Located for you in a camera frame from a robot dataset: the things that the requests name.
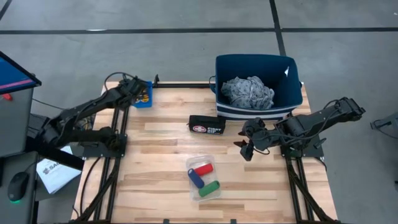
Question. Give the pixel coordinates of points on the green bandage roll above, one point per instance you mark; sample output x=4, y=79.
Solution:
x=209, y=188

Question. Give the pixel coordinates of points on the navy fabric bin white stripe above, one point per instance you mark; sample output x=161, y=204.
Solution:
x=248, y=65

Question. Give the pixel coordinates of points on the small blue plastic basket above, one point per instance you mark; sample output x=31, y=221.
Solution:
x=148, y=104

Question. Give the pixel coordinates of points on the red bandage roll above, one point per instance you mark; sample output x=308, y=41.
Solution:
x=204, y=169

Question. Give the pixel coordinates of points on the grey crumpled cloth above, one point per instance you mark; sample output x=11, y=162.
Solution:
x=248, y=93

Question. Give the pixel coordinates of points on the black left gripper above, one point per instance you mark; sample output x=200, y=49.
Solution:
x=133, y=87

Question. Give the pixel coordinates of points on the grey computer cabinet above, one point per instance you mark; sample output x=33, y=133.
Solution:
x=15, y=124

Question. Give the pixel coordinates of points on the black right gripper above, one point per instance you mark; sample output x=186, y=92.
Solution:
x=259, y=135

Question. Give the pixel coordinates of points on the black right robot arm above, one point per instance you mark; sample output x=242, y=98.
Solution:
x=311, y=124

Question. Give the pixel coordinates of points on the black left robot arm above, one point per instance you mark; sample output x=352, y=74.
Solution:
x=93, y=104

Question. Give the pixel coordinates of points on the black first aid kit pouch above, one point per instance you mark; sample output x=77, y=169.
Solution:
x=205, y=121

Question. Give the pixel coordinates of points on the blue bandage roll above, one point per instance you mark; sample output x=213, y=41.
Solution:
x=196, y=178

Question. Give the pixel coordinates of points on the white printed paper booklet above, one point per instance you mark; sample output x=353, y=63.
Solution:
x=56, y=177

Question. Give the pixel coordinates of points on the computer monitor blue screen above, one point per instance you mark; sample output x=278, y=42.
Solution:
x=12, y=74

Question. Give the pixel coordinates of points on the clear plastic bin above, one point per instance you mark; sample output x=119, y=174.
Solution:
x=194, y=161

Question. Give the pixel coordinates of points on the black computer mouse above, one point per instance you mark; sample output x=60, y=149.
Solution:
x=18, y=186

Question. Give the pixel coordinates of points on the red button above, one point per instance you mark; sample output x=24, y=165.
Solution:
x=7, y=97

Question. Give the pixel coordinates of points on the black aluminium frame rail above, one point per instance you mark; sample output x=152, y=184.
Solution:
x=183, y=85

